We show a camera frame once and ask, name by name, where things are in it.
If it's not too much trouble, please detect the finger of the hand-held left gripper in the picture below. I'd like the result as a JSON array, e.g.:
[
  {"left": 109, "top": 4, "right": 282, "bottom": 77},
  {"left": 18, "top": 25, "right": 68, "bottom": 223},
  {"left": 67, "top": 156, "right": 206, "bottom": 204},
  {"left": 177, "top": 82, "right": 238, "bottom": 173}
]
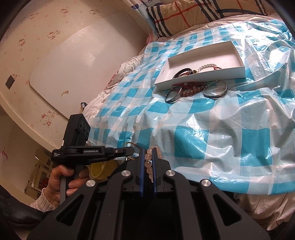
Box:
[{"left": 104, "top": 146, "right": 135, "bottom": 161}]

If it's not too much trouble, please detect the white rounded wall panel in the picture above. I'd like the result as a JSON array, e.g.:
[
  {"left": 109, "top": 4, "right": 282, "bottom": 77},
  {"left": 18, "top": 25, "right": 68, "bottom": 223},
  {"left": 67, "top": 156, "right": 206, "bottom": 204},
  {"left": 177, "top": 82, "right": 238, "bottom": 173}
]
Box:
[{"left": 29, "top": 15, "right": 148, "bottom": 125}]

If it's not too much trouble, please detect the plaid pillow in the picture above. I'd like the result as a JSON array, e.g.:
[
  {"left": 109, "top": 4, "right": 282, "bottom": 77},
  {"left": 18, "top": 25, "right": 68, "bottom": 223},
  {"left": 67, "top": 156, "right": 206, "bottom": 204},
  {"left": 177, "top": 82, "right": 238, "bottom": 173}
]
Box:
[
  {"left": 196, "top": 0, "right": 270, "bottom": 19},
  {"left": 146, "top": 0, "right": 222, "bottom": 37}
]

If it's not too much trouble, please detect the white rack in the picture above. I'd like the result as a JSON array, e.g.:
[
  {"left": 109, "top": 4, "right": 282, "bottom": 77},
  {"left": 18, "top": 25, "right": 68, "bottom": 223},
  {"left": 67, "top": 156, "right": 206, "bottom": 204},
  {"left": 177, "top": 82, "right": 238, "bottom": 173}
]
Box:
[{"left": 24, "top": 149, "right": 54, "bottom": 200}]

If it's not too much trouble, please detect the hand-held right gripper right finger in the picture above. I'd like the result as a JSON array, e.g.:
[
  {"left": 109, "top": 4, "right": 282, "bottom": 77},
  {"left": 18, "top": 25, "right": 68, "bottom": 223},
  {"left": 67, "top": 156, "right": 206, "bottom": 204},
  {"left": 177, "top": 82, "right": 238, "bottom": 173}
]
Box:
[{"left": 147, "top": 150, "right": 270, "bottom": 240}]

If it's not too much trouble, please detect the thin gold bangle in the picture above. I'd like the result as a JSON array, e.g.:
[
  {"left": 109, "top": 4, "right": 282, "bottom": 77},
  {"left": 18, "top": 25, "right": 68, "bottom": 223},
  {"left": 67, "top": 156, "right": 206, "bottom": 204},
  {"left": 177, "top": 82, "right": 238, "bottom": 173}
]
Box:
[{"left": 124, "top": 142, "right": 140, "bottom": 161}]

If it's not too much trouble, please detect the blue checked plastic sheet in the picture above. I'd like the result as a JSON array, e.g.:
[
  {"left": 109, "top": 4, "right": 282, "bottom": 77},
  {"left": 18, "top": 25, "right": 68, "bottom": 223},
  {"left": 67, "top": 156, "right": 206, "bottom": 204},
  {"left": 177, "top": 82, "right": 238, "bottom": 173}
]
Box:
[{"left": 86, "top": 17, "right": 295, "bottom": 195}]

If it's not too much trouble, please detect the patterned curtain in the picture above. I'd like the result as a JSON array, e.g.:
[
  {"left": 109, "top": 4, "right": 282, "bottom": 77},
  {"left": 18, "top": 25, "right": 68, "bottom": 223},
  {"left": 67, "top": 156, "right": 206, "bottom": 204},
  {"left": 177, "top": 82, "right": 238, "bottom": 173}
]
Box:
[{"left": 132, "top": 0, "right": 162, "bottom": 37}]

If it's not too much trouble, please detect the black bangle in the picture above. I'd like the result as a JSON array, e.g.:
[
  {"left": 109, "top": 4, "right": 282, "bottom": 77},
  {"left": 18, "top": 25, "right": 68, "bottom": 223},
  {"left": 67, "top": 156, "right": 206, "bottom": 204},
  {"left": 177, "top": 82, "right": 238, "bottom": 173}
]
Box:
[{"left": 172, "top": 67, "right": 193, "bottom": 79}]

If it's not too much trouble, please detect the plain silver bangle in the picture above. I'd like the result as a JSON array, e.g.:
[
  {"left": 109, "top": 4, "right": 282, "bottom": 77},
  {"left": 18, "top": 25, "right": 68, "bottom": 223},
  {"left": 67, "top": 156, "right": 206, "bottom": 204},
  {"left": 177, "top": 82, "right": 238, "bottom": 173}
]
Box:
[{"left": 203, "top": 80, "right": 228, "bottom": 100}]

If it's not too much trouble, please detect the dark brown bead bracelet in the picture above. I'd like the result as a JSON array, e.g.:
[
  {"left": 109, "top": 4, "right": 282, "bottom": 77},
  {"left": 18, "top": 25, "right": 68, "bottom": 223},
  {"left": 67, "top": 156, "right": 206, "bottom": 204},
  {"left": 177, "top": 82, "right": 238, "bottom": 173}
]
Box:
[{"left": 172, "top": 81, "right": 205, "bottom": 97}]

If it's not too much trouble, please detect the white bead bracelet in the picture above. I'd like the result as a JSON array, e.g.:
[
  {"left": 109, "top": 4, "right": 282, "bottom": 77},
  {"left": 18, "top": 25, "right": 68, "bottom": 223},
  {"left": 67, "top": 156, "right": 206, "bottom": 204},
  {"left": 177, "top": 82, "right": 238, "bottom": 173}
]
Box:
[{"left": 197, "top": 63, "right": 224, "bottom": 73}]

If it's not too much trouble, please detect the dark wall switch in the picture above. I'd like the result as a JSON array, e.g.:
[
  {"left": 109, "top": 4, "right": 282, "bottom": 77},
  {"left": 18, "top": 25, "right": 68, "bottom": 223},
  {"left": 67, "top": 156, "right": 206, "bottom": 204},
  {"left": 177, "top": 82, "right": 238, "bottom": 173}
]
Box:
[{"left": 6, "top": 75, "right": 17, "bottom": 89}]

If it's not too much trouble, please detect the white shallow box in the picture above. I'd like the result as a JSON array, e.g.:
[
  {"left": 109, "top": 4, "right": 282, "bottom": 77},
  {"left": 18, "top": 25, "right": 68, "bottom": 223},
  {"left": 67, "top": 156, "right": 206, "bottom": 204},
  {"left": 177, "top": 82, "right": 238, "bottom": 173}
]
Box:
[{"left": 154, "top": 41, "right": 247, "bottom": 92}]

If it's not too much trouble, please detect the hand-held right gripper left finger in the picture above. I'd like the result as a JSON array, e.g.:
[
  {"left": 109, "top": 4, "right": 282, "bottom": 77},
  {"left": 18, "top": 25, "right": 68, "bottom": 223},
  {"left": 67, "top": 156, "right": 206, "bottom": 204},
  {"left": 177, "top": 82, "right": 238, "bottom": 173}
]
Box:
[{"left": 32, "top": 152, "right": 148, "bottom": 240}]

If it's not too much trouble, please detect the yellow bucket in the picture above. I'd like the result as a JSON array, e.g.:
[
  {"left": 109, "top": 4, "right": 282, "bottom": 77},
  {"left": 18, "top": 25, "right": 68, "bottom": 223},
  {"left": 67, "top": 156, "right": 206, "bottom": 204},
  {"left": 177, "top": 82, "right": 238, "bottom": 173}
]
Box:
[{"left": 91, "top": 160, "right": 120, "bottom": 181}]

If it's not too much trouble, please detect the person's left hand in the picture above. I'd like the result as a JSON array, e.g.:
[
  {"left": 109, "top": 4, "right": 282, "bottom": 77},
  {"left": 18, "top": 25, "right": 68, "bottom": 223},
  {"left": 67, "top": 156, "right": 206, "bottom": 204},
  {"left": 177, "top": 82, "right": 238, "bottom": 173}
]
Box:
[{"left": 47, "top": 166, "right": 89, "bottom": 203}]

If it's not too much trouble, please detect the dark cloth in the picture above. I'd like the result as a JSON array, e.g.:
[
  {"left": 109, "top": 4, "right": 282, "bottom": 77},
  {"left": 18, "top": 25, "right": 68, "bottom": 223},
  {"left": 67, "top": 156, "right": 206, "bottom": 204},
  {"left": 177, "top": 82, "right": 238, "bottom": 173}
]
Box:
[{"left": 0, "top": 185, "right": 46, "bottom": 240}]

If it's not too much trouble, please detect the person's left forearm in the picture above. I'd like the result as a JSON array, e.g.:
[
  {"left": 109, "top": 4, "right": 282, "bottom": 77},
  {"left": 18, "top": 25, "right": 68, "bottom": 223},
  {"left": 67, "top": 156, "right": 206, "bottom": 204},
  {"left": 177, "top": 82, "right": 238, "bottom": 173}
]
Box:
[{"left": 30, "top": 188, "right": 61, "bottom": 211}]

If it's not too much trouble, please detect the carved silver bangle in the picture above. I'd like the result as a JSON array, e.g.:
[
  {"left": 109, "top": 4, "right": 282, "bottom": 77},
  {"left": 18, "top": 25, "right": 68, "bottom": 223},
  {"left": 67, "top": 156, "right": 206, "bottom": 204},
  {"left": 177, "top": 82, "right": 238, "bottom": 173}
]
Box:
[{"left": 165, "top": 86, "right": 183, "bottom": 103}]

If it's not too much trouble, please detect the pink bead bracelet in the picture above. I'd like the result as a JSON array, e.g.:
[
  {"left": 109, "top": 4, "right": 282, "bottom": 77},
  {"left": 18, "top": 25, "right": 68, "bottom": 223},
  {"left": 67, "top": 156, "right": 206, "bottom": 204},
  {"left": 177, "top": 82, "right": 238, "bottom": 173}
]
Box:
[{"left": 144, "top": 146, "right": 159, "bottom": 183}]

